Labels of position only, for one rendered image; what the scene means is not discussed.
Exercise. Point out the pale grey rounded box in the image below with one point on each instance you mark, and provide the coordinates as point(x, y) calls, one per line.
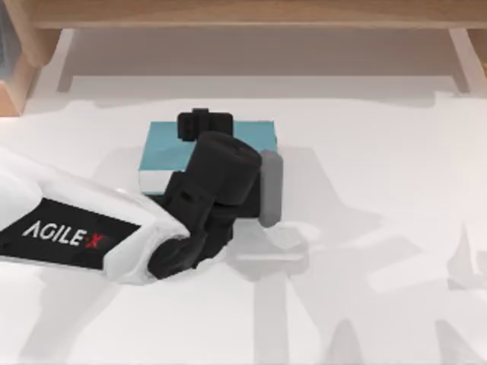
point(271, 190)

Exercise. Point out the teal book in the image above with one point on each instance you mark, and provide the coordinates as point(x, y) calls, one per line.
point(167, 152)

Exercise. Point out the wooden open shelf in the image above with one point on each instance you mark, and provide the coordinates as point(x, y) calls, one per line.
point(243, 15)

